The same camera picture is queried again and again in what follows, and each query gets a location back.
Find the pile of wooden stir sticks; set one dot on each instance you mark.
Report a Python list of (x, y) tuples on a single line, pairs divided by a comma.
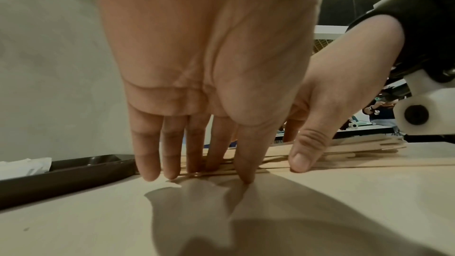
[(355, 145)]

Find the black right wrist band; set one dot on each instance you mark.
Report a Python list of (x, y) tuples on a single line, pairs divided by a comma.
[(426, 24)]

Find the stack of white sugar packets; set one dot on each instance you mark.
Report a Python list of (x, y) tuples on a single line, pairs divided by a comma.
[(21, 166)]

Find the person's right hand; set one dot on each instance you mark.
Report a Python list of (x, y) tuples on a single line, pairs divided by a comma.
[(348, 75)]

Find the dark brown tray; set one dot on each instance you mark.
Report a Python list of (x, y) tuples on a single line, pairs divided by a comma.
[(53, 179)]

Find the person's left hand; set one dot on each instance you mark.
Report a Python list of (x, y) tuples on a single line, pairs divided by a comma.
[(206, 38)]

